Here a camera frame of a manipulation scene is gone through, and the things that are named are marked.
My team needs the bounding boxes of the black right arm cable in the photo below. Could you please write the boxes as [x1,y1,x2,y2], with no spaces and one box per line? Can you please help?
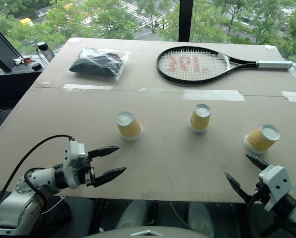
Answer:
[244,194,280,238]

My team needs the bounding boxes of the grey robot torso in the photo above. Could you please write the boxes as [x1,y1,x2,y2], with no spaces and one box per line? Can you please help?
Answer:
[87,225,215,238]

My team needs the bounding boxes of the wide white tape strip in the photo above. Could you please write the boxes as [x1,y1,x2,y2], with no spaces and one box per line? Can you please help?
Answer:
[183,89,246,102]

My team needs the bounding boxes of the yellow vehicle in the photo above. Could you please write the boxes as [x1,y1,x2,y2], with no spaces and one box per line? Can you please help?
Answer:
[19,17,35,27]

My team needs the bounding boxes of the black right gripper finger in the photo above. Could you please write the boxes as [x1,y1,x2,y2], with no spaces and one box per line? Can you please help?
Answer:
[223,171,252,203]
[245,154,271,172]

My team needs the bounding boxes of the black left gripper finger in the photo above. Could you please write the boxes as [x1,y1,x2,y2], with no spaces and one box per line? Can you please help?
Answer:
[87,146,120,160]
[91,167,127,188]

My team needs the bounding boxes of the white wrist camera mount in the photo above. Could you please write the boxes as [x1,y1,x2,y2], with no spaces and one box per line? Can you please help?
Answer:
[258,165,294,213]
[62,140,86,189]

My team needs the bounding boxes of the clear bag with black cloth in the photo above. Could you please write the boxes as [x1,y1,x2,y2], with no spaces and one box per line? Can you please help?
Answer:
[69,47,131,81]

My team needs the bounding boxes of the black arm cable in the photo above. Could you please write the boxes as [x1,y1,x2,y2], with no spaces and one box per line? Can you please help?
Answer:
[0,134,75,225]
[244,194,280,238]

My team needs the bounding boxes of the black capped bottle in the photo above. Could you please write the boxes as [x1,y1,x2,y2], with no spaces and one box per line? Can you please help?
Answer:
[36,41,55,66]

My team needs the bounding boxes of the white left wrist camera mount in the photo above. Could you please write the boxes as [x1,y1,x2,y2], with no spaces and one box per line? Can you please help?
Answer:
[62,140,86,189]

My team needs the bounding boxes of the black window pillar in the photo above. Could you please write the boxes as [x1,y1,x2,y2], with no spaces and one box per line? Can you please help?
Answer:
[178,0,195,42]

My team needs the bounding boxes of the black slanted window beam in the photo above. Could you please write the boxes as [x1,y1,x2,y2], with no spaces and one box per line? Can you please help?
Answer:
[0,19,23,73]

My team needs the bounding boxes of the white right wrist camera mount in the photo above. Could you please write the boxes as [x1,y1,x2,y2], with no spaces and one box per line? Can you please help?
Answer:
[258,165,294,213]

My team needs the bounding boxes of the black and white tennis racket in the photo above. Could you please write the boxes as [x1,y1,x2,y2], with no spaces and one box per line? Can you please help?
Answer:
[155,46,294,86]

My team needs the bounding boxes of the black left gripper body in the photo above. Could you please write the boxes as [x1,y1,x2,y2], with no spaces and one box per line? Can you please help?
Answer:
[74,155,97,188]

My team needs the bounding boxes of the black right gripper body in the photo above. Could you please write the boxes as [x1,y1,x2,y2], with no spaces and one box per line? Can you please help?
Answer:
[247,181,272,205]

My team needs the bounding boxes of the bunch of keys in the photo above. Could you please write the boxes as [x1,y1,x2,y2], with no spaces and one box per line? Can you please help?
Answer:
[13,57,37,66]

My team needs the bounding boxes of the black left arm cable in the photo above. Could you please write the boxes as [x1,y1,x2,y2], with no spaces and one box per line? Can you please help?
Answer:
[0,134,75,225]

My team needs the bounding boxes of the long white tape strip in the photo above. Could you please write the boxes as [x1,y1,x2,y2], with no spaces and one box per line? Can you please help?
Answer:
[63,84,113,91]

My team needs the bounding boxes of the yellow paper cup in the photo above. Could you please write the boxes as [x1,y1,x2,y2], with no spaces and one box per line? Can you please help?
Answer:
[116,111,144,142]
[244,124,281,155]
[188,104,212,134]

